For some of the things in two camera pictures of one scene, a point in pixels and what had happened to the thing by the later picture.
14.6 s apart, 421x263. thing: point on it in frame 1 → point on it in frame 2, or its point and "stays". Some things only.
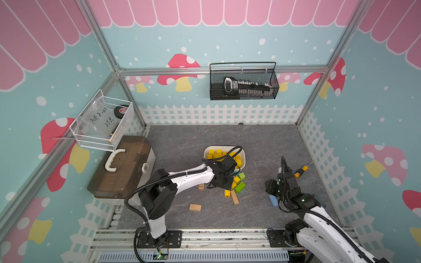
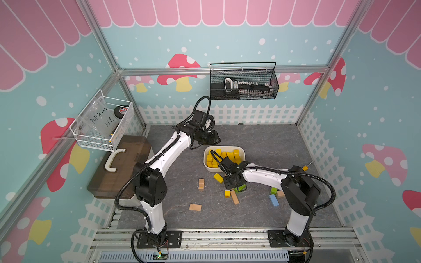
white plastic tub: [218, 152] stays
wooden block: [195, 207] stays
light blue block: [273, 200] stays
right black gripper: [271, 186] → [226, 185]
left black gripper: [228, 184] → [214, 135]
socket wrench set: [247, 88] stays
